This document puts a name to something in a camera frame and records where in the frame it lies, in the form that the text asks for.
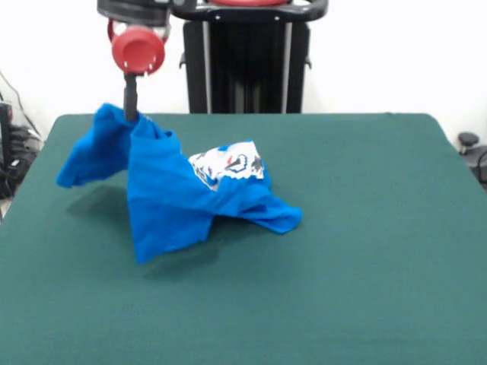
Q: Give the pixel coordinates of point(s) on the black electronics box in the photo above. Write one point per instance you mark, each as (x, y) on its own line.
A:
(4, 133)

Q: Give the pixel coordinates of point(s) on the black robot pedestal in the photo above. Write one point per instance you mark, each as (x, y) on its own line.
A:
(243, 72)

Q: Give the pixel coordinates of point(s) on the dark green table cloth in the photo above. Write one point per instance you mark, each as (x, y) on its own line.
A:
(342, 266)

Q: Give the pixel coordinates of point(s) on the blue printed t-shirt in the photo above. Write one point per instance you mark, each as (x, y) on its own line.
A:
(171, 213)

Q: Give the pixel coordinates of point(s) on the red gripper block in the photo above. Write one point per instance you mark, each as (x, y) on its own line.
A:
(139, 49)

